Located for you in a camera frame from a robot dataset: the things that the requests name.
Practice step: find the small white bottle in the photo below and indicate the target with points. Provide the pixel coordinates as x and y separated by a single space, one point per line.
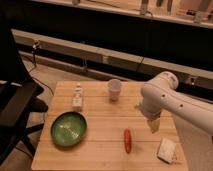
77 100

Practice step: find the black office chair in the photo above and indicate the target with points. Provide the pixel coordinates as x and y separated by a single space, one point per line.
18 95

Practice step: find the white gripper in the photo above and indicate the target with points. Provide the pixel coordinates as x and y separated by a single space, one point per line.
154 125

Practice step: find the red chili pepper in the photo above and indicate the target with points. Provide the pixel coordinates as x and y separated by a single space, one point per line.
127 141

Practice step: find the green bowl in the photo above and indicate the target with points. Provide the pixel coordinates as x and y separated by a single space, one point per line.
68 129

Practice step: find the white sponge block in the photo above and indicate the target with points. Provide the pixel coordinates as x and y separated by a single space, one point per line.
166 150

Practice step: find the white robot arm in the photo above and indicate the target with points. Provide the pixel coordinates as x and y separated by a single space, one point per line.
160 93

